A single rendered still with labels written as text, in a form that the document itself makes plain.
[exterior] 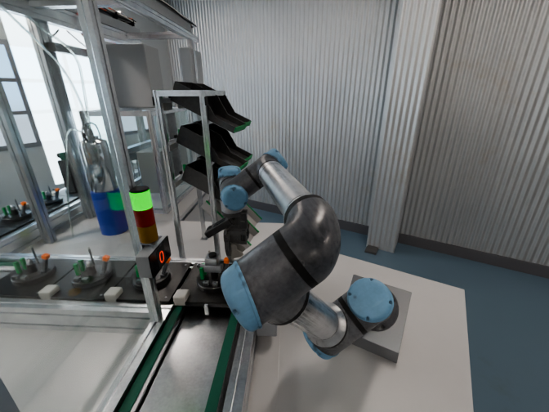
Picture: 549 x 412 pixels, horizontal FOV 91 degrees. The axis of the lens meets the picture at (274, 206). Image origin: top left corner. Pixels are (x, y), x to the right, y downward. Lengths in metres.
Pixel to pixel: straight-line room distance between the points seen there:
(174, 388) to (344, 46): 3.19
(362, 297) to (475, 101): 2.62
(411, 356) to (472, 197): 2.46
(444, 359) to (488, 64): 2.59
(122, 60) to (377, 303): 2.00
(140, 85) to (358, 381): 1.99
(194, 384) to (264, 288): 0.52
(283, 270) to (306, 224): 0.08
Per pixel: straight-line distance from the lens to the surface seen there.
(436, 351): 1.15
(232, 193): 0.77
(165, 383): 0.94
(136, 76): 2.16
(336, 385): 0.97
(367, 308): 0.80
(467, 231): 3.49
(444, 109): 3.19
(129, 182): 0.81
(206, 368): 0.93
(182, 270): 1.22
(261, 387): 0.95
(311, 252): 0.43
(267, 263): 0.44
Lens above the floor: 1.65
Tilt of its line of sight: 23 degrees down
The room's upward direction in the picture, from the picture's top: straight up
